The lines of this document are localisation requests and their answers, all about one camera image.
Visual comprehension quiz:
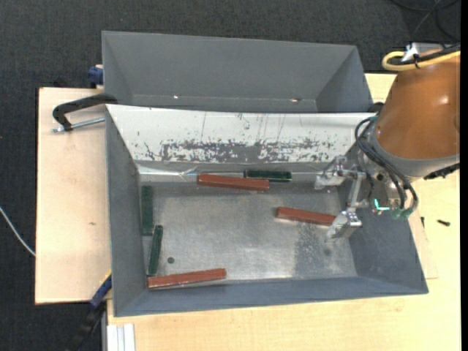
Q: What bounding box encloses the grey metal bin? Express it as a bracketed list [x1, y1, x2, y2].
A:
[100, 30, 430, 318]

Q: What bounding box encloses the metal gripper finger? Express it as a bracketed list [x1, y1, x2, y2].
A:
[325, 209, 363, 243]
[314, 155, 366, 192]

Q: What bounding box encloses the red-brown flat block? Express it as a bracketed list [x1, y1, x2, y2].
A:
[274, 205, 338, 228]
[196, 173, 271, 195]
[146, 267, 228, 290]

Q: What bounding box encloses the dark green flat block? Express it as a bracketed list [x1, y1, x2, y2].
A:
[244, 169, 293, 183]
[147, 224, 165, 277]
[140, 185, 155, 237]

